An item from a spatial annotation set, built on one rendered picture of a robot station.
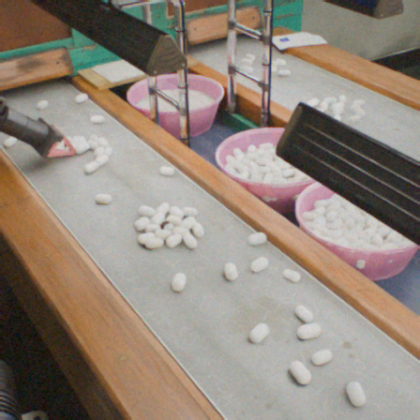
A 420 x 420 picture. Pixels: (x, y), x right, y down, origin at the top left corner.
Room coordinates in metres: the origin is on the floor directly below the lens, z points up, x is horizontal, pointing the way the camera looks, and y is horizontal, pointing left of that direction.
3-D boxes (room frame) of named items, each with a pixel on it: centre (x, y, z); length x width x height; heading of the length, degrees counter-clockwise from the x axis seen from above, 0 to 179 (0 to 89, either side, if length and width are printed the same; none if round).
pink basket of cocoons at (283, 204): (1.26, -0.15, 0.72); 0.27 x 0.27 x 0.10
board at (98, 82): (1.81, 0.21, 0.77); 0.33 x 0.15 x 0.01; 123
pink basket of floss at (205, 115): (1.63, 0.09, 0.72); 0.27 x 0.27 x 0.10
